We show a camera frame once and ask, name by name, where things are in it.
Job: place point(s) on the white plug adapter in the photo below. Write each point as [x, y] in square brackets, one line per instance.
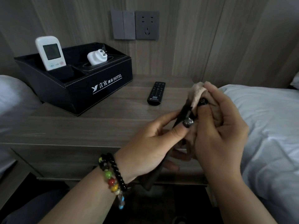
[96, 58]

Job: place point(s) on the person's left forearm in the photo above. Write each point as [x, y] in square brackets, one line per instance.
[91, 198]

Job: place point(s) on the person's dark trouser leg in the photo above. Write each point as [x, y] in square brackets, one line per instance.
[30, 207]

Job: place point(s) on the person's right thumb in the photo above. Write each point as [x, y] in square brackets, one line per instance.
[210, 113]

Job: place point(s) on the grey wall switch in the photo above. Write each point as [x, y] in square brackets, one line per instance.
[123, 24]

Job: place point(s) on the white bed with duvet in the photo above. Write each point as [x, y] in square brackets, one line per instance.
[271, 137]
[14, 102]

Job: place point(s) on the person's right forearm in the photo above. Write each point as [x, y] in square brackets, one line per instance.
[238, 200]

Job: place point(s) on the person's right hand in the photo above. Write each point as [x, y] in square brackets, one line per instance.
[224, 142]

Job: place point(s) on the white air conditioner remote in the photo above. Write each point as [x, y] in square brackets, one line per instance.
[50, 52]

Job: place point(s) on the black leather organizer box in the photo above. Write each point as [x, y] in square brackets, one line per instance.
[77, 90]

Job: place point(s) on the person's left hand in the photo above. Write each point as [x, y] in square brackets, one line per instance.
[144, 151]

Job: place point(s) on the person's left thumb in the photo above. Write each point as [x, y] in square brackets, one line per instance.
[178, 131]

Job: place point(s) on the grey wall socket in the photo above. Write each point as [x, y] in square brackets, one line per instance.
[147, 25]

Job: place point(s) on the white pillow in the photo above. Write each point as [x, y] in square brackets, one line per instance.
[295, 80]

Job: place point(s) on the wooden nightstand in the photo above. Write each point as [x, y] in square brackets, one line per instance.
[93, 130]

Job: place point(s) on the beige cleaning cloth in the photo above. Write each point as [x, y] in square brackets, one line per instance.
[198, 92]

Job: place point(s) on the black remote control with buttons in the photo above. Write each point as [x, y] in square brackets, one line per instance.
[156, 93]

